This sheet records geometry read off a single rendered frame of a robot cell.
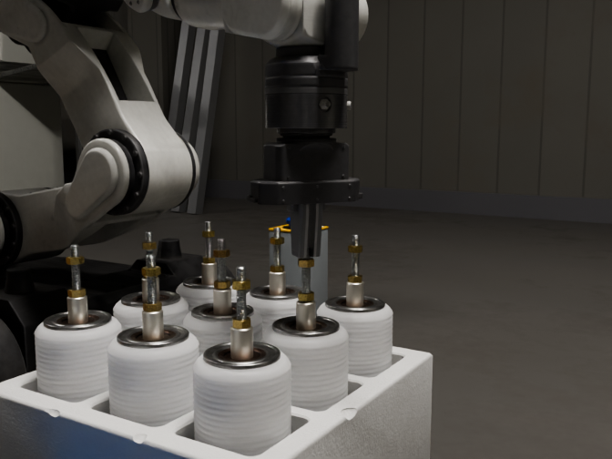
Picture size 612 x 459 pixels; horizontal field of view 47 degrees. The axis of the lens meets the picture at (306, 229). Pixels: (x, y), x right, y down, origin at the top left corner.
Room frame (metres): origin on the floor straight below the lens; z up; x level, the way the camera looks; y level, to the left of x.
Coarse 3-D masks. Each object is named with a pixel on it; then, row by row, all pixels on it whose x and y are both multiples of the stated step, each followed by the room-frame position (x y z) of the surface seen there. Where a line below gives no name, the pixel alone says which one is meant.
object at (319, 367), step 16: (272, 336) 0.74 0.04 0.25; (288, 336) 0.73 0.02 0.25; (336, 336) 0.73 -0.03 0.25; (288, 352) 0.72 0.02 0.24; (304, 352) 0.71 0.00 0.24; (320, 352) 0.71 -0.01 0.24; (336, 352) 0.73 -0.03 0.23; (304, 368) 0.71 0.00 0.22; (320, 368) 0.71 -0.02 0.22; (336, 368) 0.73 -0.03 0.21; (304, 384) 0.71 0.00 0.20; (320, 384) 0.71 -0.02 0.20; (336, 384) 0.73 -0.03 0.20; (304, 400) 0.71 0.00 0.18; (320, 400) 0.71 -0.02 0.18; (336, 400) 0.73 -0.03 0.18
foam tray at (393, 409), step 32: (416, 352) 0.88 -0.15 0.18; (0, 384) 0.77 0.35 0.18; (32, 384) 0.79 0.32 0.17; (352, 384) 0.78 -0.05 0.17; (384, 384) 0.77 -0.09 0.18; (416, 384) 0.84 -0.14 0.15; (0, 416) 0.74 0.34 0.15; (32, 416) 0.71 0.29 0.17; (64, 416) 0.69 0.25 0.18; (96, 416) 0.68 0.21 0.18; (192, 416) 0.68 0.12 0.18; (320, 416) 0.68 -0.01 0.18; (352, 416) 0.70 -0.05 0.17; (384, 416) 0.76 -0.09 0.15; (416, 416) 0.84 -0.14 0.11; (0, 448) 0.74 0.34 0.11; (32, 448) 0.71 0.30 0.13; (64, 448) 0.69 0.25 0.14; (96, 448) 0.66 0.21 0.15; (128, 448) 0.64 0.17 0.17; (160, 448) 0.61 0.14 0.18; (192, 448) 0.61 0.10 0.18; (288, 448) 0.61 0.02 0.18; (320, 448) 0.64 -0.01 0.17; (352, 448) 0.69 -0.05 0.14; (384, 448) 0.76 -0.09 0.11; (416, 448) 0.84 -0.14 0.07
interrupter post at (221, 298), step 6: (228, 288) 0.82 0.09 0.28; (216, 294) 0.81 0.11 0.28; (222, 294) 0.81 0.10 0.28; (228, 294) 0.81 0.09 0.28; (216, 300) 0.81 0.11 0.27; (222, 300) 0.81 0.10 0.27; (228, 300) 0.81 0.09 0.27; (216, 306) 0.81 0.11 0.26; (222, 306) 0.81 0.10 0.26; (228, 306) 0.81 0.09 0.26; (216, 312) 0.81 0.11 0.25; (222, 312) 0.81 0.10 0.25; (228, 312) 0.81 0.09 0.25
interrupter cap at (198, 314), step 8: (208, 304) 0.85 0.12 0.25; (232, 304) 0.85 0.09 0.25; (192, 312) 0.81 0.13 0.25; (200, 312) 0.81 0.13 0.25; (208, 312) 0.82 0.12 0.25; (232, 312) 0.82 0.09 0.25; (248, 312) 0.81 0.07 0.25; (208, 320) 0.79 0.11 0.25; (216, 320) 0.78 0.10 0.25; (224, 320) 0.79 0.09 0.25
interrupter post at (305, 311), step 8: (296, 304) 0.76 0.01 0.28; (304, 304) 0.75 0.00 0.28; (312, 304) 0.75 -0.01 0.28; (296, 312) 0.76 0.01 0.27; (304, 312) 0.75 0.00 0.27; (312, 312) 0.75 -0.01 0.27; (296, 320) 0.76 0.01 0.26; (304, 320) 0.75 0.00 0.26; (312, 320) 0.75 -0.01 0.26; (304, 328) 0.75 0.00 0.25; (312, 328) 0.75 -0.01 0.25
